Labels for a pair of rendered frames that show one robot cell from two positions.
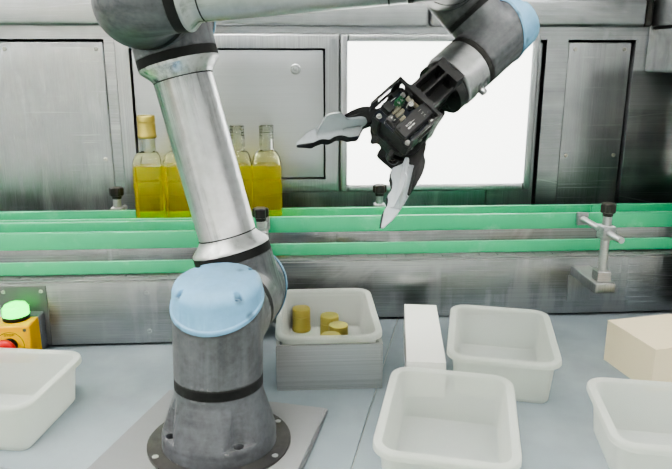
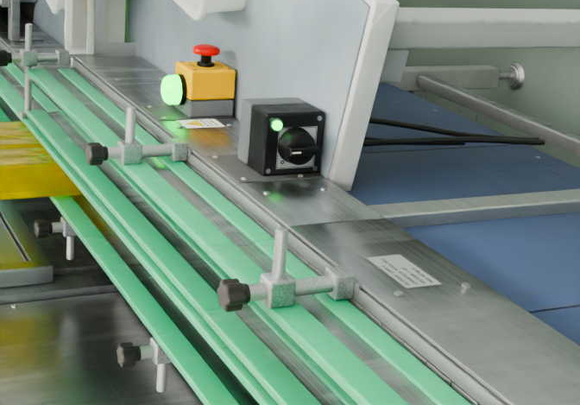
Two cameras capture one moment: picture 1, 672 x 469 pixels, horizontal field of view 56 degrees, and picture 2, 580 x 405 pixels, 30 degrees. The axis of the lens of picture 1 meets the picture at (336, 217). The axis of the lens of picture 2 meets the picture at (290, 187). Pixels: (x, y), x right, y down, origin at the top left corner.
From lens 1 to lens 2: 2.09 m
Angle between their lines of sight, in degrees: 64
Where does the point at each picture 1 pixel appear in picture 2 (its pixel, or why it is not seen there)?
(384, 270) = not seen: hidden behind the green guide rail
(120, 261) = (92, 98)
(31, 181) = (72, 350)
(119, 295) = (129, 86)
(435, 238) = (11, 77)
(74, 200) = (86, 320)
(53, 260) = (112, 119)
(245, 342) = not seen: outside the picture
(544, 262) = (13, 46)
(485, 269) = not seen: hidden behind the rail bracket
